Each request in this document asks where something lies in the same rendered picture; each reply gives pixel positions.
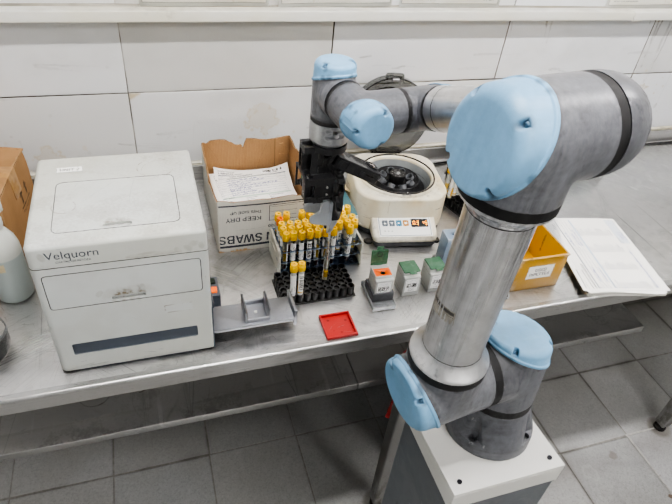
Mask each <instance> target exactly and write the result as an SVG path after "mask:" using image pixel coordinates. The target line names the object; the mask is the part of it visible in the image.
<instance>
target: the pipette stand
mask: <svg viewBox="0 0 672 504"><path fill-rule="evenodd" d="M455 231H456V229H444V230H442V233H441V237H440V240H439V244H438V248H437V252H436V254H435V255H432V257H438V256H440V258H441V259H442V261H443V262H444V264H445V263H446V259H447V256H448V253H449V250H450V247H451V243H452V240H453V237H454V234H455Z"/></svg>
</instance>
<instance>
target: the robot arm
mask: <svg viewBox="0 0 672 504"><path fill-rule="evenodd" d="M356 77H357V64H356V62H355V60H353V59H352V58H350V57H348V56H345V55H341V54H325V55H321V56H319V57H318V58H317V59H316V60H315V62H314V70H313V77H312V78H311V80H312V94H311V109H310V122H309V138H306V139H300V144H299V162H296V172H295V185H301V186H302V194H301V197H302V198H303V201H304V204H305V203H306V204H305V205H304V211H305V212H308V213H315V214H313V215H311V216H310V218H309V222H310V223H311V224H316V225H323V227H324V229H326V233H330V231H331V230H332V229H333V228H334V226H335V225H336V223H337V222H338V220H339V219H340V216H341V213H342V209H343V197H344V192H345V178H344V175H343V174H344V172H346V173H348V174H351V175H353V176H356V177H358V178H360V179H362V180H364V181H366V182H370V183H372V184H375V183H376V182H377V180H378V179H379V177H380V176H381V174H380V172H379V171H378V168H377V167H376V166H375V164H373V163H371V162H369V161H365V160H363V159H361V158H359V157H356V156H354V155H352V154H350V153H347V152H345V151H346V149H347V142H348V140H350V141H352V142H353V143H355V144H356V145H357V146H358V147H360V148H363V149H374V148H377V147H378V146H379V145H381V144H384V143H385V142H386V141H387V140H388V139H389V137H390V136H391V135H392V134H400V133H406V132H414V131H433V132H441V133H447V137H446V152H449V153H450V158H449V159H448V160H447V165H448V169H449V172H450V174H451V177H452V179H453V180H454V182H455V184H456V188H457V192H458V194H459V196H460V197H461V199H462V200H463V201H464V205H463V208H462V212H461V215H460V218H459V221H458V224H457V227H456V231H455V234H454V237H453V240H452V243H451V247H450V250H449V253H448V256H447V259H446V263H445V266H444V269H443V272H442V275H441V279H440V282H439V285H438V288H437V291H436V295H435V298H434V301H433V304H432V307H431V310H430V314H429V317H428V320H427V323H426V324H424V325H422V326H420V327H419V328H418V329H417V330H416V331H415V332H414V333H413V335H412V336H411V339H410V342H409V345H408V349H407V351H406V352H405V353H403V354H400V355H399V354H396V355H395V356H394V357H392V358H390V359H389V360H388V361H387V363H386V367H385V374H386V381H387V385H388V389H389V392H390V394H391V397H392V399H393V402H394V404H395V406H396V408H397V410H398V411H399V413H400V415H401V416H402V418H403V419H404V420H405V421H406V423H407V424H408V425H409V426H411V427H412V428H414V429H415V430H417V431H427V430H430V429H433V428H440V427H441V425H444V424H445V426H446V428H447V431H448V433H449V434H450V436H451V437H452V439H453V440H454V441H455V442H456V443H457V444H458V445H459V446H460V447H461V448H463V449H464V450H466V451H467V452H469V453H470V454H472V455H474V456H477V457H479V458H482V459H486V460H492V461H505V460H510V459H513V458H515V457H517V456H519V455H520V454H522V453H523V452H524V451H525V449H526V448H527V446H528V444H529V442H530V439H531V436H532V432H533V420H532V408H531V407H532V404H533V402H534V399H535V397H536V394H537V392H538V389H539V387H540V384H541V382H542V379H543V376H544V374H545V371H546V369H547V368H548V367H549V365H550V358H551V355H552V352H553V344H552V340H551V338H550V336H549V334H548V333H547V332H546V330H545V329H544V328H543V327H542V326H541V325H540V324H538V323H537V322H536V321H534V320H533V319H531V318H529V317H527V316H525V315H523V314H519V313H517V312H514V311H510V310H501V309H502V307H503V305H504V302H505V300H506V298H507V295H508V293H509V291H510V288H511V286H512V284H513V281H514V279H515V277H516V274H517V272H518V270H519V267H520V265H521V263H522V260H523V258H524V256H525V253H526V251H527V249H528V246H529V244H530V242H531V239H532V237H533V235H534V233H535V230H536V228H537V226H540V225H544V224H547V223H549V222H551V221H552V220H554V219H555V218H556V217H557V215H558V213H559V211H560V209H561V207H562V205H563V203H564V200H565V198H566V196H567V194H568V191H569V189H570V187H571V185H572V184H573V183H574V182H578V181H583V180H588V179H593V178H596V177H600V176H604V175H608V174H611V173H613V172H615V171H617V170H619V169H621V168H623V167H624V166H626V165H627V164H628V163H630V162H631V161H632V160H633V159H634V158H635V157H636V156H637V155H638V154H639V152H640V151H641V150H642V148H643V147H644V145H645V143H646V142H647V139H648V137H649V134H650V131H651V126H652V108H651V105H650V101H649V99H648V96H647V94H646V93H645V91H644V90H643V89H642V87H641V86H640V85H639V84H638V83H637V82H636V81H634V80H633V79H632V78H630V77H628V76H627V75H624V74H622V73H620V72H617V71H614V70H606V69H589V70H582V71H573V72H563V73H553V74H543V75H525V74H522V75H513V76H509V77H506V78H503V79H501V80H495V81H490V82H487V83H484V84H482V85H450V84H441V83H432V84H428V85H422V86H412V87H402V88H392V89H382V90H372V91H367V90H365V89H364V88H363V87H362V86H360V85H359V84H358V83H357V82H356ZM298 169H299V171H300V173H301V178H299V179H297V175H298Z"/></svg>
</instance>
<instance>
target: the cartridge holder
mask: <svg viewBox="0 0 672 504"><path fill-rule="evenodd" d="M368 279H369V278H366V280H362V281H361V286H362V288H363V291H364V293H365V295H366V297H367V300H368V302H369V304H370V307H371V309H372V311H381V310H388V309H395V308H396V304H395V302H394V299H393V295H394V291H393V289H392V291H391V292H383V293H375V294H374V292H373V289H372V287H371V285H370V283H369V281H368Z"/></svg>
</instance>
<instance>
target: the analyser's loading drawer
mask: <svg viewBox="0 0 672 504"><path fill-rule="evenodd" d="M240 295H241V303H238V304H231V305H224V306H218V307H214V308H213V319H214V333H221V332H227V331H233V330H239V329H245V328H252V327H258V326H264V325H270V324H277V323H283V322H289V321H293V323H294V325H296V324H297V313H298V310H297V308H296V305H295V302H294V299H293V296H292V293H291V291H290V289H287V296H285V297H279V298H272V299H268V298H267V295H266V291H265V290H264V291H263V298H257V299H250V300H244V297H243V294H240ZM255 310H257V313H255V314H254V311H255Z"/></svg>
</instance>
